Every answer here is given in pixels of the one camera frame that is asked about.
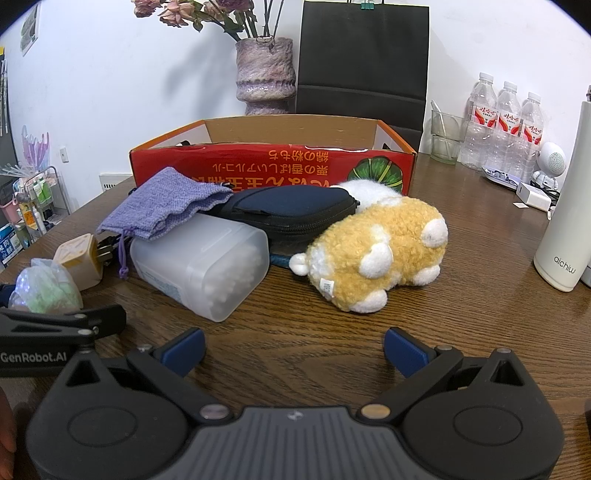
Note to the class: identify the wooden desk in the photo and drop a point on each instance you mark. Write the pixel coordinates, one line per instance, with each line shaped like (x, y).
(295, 314)

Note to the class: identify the white thermos bottle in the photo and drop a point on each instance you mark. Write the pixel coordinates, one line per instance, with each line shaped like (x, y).
(568, 207)

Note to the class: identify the red cardboard box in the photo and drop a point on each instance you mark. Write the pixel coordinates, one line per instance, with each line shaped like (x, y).
(277, 166)

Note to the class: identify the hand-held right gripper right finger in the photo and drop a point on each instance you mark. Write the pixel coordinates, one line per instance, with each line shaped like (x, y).
(404, 353)

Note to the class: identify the white charger block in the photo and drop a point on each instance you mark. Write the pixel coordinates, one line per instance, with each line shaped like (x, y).
(533, 196)

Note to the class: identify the blue patterned plastic packet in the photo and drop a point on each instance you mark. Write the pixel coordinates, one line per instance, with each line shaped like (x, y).
(279, 261)

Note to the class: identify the dried rose bouquet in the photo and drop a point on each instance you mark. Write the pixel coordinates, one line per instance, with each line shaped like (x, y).
(180, 9)

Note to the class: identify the clear bag with green contents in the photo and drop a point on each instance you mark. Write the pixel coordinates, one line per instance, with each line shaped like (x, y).
(44, 288)

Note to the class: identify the beige power plug adapter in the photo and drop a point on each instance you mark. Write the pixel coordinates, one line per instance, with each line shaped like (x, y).
(76, 258)

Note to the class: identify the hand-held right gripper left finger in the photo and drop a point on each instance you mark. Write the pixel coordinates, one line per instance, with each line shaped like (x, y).
(184, 353)

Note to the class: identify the clear glass cup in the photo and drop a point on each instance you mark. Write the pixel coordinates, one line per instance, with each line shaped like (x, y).
(448, 120)
(445, 150)

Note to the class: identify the white blue flat packet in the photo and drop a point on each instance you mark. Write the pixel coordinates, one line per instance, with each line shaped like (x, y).
(498, 177)

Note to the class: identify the purple textured vase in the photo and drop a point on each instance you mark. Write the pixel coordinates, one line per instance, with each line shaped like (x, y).
(265, 69)

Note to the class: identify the black paper bag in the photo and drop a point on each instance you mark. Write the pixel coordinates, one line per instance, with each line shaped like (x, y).
(364, 55)

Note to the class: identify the navy zip pouch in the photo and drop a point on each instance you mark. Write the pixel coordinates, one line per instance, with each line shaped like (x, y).
(286, 207)

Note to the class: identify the green binder clip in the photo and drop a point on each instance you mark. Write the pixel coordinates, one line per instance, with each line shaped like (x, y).
(371, 3)

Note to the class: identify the pink plastic hangers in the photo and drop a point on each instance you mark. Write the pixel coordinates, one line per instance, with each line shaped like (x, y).
(36, 150)

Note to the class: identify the wall poster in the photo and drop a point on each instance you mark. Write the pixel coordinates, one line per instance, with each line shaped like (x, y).
(30, 27)

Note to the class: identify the white wall socket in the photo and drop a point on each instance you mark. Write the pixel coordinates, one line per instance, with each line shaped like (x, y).
(64, 154)

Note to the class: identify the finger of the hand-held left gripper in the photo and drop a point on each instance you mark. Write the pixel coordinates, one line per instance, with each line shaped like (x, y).
(87, 319)

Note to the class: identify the yellow white plush dog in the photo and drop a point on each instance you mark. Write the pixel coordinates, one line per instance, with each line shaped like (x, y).
(383, 230)

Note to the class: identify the white small packet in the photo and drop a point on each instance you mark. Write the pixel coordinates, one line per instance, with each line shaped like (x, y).
(184, 263)

